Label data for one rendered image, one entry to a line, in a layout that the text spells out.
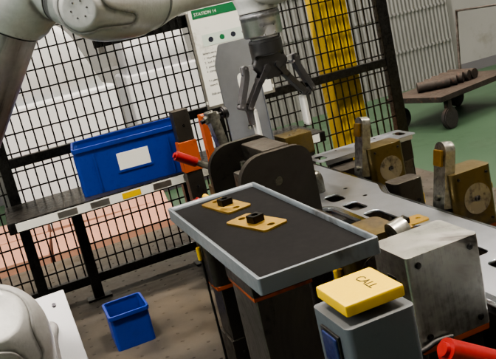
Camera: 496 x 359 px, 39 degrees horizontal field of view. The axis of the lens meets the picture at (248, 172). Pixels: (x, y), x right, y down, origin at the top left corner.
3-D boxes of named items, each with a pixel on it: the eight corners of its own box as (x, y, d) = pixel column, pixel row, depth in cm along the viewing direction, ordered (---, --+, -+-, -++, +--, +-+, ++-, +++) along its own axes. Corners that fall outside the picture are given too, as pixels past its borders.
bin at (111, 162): (195, 168, 193) (184, 122, 190) (83, 198, 187) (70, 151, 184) (185, 159, 209) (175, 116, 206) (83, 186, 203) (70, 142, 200)
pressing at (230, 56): (278, 160, 193) (252, 36, 185) (240, 172, 190) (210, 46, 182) (277, 160, 194) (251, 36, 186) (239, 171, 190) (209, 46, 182)
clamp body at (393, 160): (436, 273, 174) (412, 137, 166) (395, 289, 170) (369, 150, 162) (421, 266, 180) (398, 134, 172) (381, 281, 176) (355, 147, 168)
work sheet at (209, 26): (275, 91, 220) (254, -9, 213) (207, 110, 213) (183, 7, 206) (273, 91, 222) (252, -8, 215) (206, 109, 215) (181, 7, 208)
